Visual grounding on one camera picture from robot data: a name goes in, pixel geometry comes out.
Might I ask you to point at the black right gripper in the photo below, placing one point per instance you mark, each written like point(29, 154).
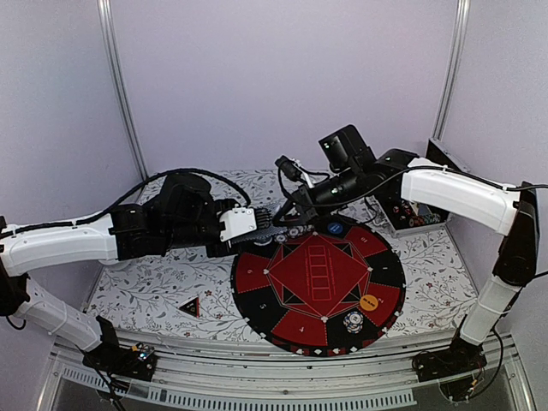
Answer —
point(306, 206)

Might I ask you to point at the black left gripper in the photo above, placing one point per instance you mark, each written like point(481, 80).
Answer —
point(220, 251)

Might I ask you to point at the white blue chip row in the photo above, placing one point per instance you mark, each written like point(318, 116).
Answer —
point(289, 233)

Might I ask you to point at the blue playing card deck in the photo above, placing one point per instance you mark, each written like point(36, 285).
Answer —
point(262, 236)

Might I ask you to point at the blue small blind button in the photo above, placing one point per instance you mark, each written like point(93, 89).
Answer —
point(335, 228)

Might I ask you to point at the orange big blind button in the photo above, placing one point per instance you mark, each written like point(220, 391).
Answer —
point(369, 303)

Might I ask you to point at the white blue chip stack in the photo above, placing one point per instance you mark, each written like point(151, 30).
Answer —
point(353, 322)

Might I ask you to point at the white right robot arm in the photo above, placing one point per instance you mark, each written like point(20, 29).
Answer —
point(490, 216)

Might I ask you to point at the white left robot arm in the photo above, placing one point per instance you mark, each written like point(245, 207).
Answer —
point(31, 247)

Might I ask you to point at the round red black poker mat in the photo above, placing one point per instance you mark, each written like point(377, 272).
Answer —
point(295, 295)

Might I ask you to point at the floral patterned tablecloth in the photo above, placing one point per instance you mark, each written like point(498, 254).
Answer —
point(145, 296)

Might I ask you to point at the triangular red black token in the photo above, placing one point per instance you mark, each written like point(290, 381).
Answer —
point(191, 307)

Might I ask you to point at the aluminium poker chip case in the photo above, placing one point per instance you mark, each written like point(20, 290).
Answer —
point(404, 217)

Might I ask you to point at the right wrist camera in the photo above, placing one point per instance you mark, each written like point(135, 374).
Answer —
point(292, 170)

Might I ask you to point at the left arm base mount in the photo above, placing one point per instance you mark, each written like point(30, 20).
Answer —
point(138, 362)

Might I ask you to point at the aluminium front rail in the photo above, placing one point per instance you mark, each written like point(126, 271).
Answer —
point(200, 374)

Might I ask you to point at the right aluminium frame post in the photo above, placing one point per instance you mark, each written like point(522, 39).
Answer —
point(456, 49)

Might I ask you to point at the aluminium frame post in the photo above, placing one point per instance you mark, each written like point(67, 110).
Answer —
point(456, 49)
point(106, 22)

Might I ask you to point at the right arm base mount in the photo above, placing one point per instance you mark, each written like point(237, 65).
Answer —
point(457, 371)

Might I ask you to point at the left aluminium frame post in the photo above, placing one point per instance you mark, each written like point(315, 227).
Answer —
point(106, 22)

